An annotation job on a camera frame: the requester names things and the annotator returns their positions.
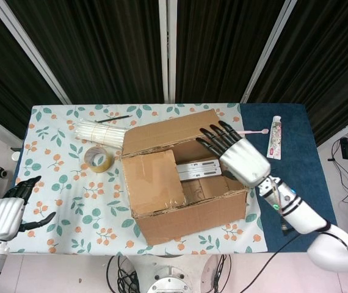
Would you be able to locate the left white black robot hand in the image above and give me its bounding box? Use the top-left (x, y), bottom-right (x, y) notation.
top-left (0, 175), bottom-right (57, 242)

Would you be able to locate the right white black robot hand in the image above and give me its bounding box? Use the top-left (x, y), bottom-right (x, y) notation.
top-left (195, 120), bottom-right (272, 187)

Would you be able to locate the brown cardboard box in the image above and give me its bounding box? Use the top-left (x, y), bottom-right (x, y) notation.
top-left (120, 109), bottom-right (250, 247)

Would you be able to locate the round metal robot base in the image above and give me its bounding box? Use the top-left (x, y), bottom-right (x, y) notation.
top-left (146, 264), bottom-right (195, 293)

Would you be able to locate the pink toothbrush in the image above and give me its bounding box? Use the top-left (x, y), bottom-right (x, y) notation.
top-left (236, 128), bottom-right (269, 136)

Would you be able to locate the floral white toothpaste tube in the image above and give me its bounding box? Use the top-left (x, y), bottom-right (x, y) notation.
top-left (266, 115), bottom-right (284, 160)

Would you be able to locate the flat white grey box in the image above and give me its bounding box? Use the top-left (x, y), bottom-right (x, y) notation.
top-left (178, 167), bottom-right (223, 181)
top-left (176, 158), bottom-right (221, 173)

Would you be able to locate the dark blue cloth mat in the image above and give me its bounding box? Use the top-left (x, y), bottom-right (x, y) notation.
top-left (239, 103), bottom-right (344, 253)

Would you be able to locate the fruit and leaf print tablecloth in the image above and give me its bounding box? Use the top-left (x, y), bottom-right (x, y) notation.
top-left (5, 103), bottom-right (269, 256)

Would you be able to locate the yellowish packing tape roll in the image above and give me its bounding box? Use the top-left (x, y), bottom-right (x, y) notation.
top-left (84, 145), bottom-right (114, 173)

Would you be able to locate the bundle of white straws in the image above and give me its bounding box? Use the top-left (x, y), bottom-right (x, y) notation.
top-left (74, 120), bottom-right (126, 149)

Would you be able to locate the thin black pen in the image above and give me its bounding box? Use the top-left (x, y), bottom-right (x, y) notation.
top-left (95, 114), bottom-right (132, 124)

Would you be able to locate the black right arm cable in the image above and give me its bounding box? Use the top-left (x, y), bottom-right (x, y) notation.
top-left (254, 224), bottom-right (308, 293)

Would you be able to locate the white metal frame post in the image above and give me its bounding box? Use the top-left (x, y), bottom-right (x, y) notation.
top-left (158, 0), bottom-right (178, 97)
top-left (239, 0), bottom-right (297, 104)
top-left (0, 0), bottom-right (71, 105)

